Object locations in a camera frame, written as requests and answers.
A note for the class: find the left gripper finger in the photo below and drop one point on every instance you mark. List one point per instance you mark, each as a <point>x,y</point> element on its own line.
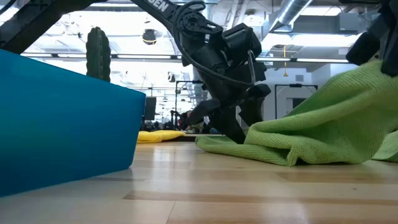
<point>253,110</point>
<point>231,124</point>

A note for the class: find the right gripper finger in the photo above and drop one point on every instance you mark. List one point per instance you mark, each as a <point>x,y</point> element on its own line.
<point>391,59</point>

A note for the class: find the yellow microfiber towel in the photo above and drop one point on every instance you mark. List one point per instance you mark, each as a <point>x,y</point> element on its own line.
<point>158,136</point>

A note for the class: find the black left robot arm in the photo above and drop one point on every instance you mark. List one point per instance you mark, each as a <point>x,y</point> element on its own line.
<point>186,23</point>

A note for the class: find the yellow hanging pendant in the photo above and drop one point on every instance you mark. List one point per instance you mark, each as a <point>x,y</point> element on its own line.
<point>285,73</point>

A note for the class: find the black background monitor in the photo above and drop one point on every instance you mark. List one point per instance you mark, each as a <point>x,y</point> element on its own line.
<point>150,109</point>

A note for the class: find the black hanging dome lamp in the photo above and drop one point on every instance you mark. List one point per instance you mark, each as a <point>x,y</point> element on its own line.
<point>149,35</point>

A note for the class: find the green cactus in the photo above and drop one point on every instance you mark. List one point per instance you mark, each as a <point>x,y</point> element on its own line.
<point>98,53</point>

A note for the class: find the blue plastic tray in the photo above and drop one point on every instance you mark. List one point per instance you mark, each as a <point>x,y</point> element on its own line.
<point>62,124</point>

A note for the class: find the black metal stand frame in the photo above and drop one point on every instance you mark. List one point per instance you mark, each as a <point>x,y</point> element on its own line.
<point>176,99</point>
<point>295,85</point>

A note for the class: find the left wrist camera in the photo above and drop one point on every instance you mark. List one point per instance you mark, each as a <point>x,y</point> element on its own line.
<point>259,70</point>

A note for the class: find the black aluminium table frame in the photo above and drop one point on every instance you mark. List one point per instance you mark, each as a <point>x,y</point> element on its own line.
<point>192,138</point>

